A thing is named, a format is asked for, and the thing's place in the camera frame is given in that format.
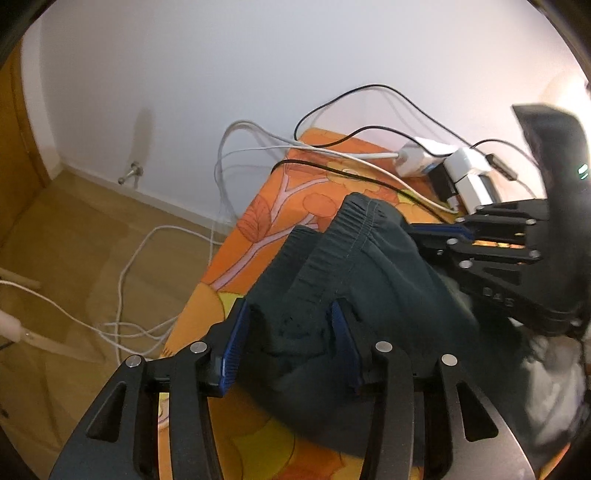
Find thin white cable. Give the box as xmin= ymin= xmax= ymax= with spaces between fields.
xmin=0 ymin=225 xmax=219 ymax=346

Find white power strip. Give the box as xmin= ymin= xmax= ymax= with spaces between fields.
xmin=443 ymin=147 xmax=502 ymax=205

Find wooden door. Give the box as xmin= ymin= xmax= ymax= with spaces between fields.
xmin=0 ymin=44 xmax=52 ymax=241

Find dark green pants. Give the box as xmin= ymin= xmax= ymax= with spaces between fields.
xmin=231 ymin=191 xmax=587 ymax=467

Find thick white cable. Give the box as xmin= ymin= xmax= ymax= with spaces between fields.
xmin=216 ymin=120 xmax=403 ymax=232

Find black cable with inline switch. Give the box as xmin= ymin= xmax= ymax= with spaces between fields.
xmin=294 ymin=84 xmax=519 ymax=182

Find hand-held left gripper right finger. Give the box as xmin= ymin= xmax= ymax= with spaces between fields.
xmin=325 ymin=299 xmax=513 ymax=480

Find metal door stopper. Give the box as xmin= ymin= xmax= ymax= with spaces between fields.
xmin=117 ymin=161 xmax=145 ymax=185

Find light wooden rack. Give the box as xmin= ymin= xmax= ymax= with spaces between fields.
xmin=0 ymin=265 xmax=105 ymax=363

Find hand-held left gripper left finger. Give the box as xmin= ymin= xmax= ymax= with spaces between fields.
xmin=48 ymin=298 xmax=252 ymax=480

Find orange floral blanket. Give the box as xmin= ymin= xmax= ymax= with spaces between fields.
xmin=157 ymin=128 xmax=555 ymax=480

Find white charger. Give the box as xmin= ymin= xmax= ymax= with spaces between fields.
xmin=396 ymin=136 xmax=457 ymax=178

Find black power adapter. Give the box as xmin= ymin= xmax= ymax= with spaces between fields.
xmin=428 ymin=165 xmax=459 ymax=206

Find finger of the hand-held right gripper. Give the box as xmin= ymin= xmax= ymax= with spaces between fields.
xmin=409 ymin=223 xmax=575 ymax=326
xmin=455 ymin=198 xmax=552 ymax=243

